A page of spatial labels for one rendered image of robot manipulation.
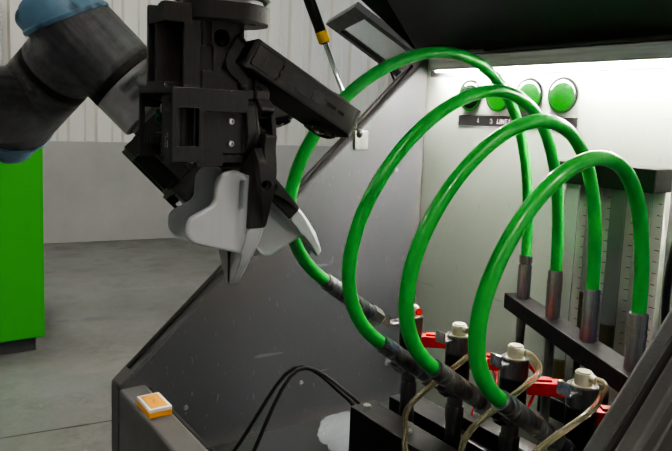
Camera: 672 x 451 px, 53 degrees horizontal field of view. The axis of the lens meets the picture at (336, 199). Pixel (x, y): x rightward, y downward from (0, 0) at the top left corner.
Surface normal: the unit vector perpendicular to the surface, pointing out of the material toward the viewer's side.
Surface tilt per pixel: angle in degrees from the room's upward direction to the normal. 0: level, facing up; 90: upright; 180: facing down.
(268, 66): 88
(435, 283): 90
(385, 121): 90
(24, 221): 90
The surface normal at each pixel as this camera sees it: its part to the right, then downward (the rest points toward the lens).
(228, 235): 0.56, 0.18
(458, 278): -0.83, 0.04
